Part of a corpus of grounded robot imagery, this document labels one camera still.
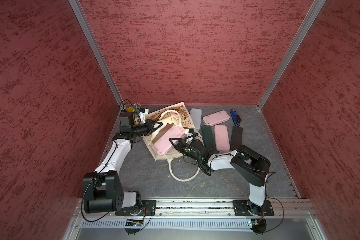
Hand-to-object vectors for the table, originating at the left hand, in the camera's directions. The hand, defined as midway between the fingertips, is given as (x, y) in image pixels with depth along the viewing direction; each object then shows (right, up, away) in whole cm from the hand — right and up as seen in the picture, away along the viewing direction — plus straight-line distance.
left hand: (162, 126), depth 80 cm
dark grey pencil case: (+48, -9, +20) cm, 53 cm away
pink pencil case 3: (+38, -9, +21) cm, 45 cm away
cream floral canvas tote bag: (+8, +7, +3) cm, 11 cm away
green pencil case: (+29, -9, +20) cm, 36 cm away
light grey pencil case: (+22, +7, +33) cm, 40 cm away
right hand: (+3, -10, +3) cm, 10 cm away
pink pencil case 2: (+37, +5, +31) cm, 48 cm away
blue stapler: (+52, +5, +30) cm, 60 cm away
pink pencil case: (0, -11, +3) cm, 11 cm away
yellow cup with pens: (-12, +5, -5) cm, 15 cm away
